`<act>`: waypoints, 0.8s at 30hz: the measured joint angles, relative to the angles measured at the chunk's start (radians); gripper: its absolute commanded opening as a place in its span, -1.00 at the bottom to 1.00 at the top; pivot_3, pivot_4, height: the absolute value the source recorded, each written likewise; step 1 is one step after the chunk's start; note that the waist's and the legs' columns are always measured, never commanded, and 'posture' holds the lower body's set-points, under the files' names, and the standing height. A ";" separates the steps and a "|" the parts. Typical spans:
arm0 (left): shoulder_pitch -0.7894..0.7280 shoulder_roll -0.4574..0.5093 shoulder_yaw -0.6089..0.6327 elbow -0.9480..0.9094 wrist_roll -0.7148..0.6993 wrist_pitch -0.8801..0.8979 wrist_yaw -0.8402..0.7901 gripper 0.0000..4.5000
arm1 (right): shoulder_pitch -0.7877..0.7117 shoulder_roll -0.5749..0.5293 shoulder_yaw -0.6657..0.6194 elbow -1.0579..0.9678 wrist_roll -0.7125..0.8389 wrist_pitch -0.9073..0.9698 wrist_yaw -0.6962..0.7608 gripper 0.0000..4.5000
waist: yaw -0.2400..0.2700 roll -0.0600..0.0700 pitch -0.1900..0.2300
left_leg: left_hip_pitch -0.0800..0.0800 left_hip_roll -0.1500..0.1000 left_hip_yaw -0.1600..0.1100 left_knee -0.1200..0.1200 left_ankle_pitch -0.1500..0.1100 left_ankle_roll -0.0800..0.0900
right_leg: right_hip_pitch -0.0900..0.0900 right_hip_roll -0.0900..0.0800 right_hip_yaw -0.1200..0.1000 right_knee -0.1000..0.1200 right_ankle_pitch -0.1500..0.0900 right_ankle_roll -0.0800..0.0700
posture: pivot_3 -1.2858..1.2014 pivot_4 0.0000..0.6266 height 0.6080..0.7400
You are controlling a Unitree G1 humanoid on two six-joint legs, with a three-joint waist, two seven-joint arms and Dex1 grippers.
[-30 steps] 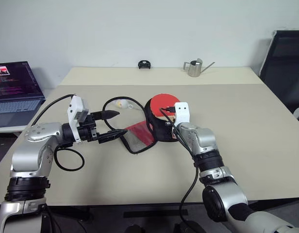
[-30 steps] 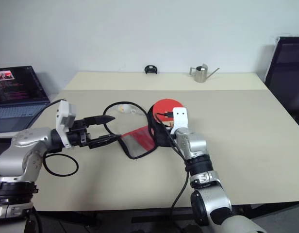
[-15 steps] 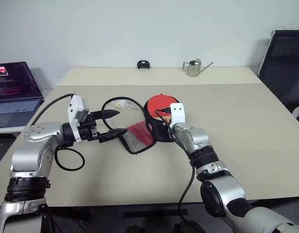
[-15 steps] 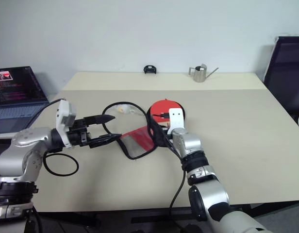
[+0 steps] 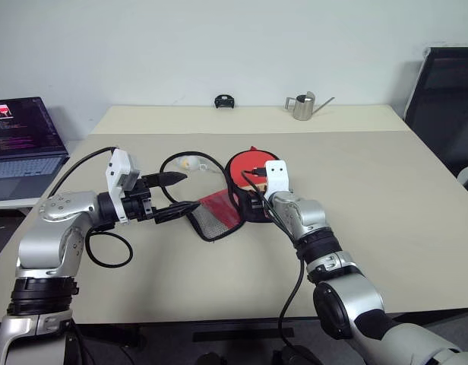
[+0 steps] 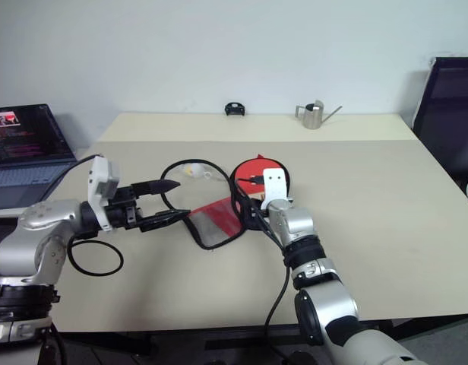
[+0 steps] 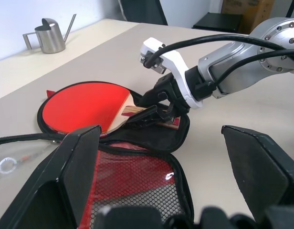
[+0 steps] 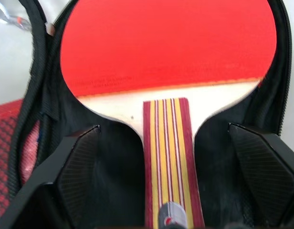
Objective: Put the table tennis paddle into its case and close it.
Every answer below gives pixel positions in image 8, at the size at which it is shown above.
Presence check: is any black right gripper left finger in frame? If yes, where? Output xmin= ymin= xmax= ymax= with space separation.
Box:
xmin=0 ymin=125 xmax=102 ymax=229

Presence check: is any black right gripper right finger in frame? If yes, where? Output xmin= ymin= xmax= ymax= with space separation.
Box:
xmin=227 ymin=122 xmax=294 ymax=229

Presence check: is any red and black paddle case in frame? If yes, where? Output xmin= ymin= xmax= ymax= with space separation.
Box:
xmin=0 ymin=0 xmax=294 ymax=229

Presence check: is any red table tennis paddle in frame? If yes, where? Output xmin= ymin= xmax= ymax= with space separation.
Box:
xmin=60 ymin=0 xmax=275 ymax=229

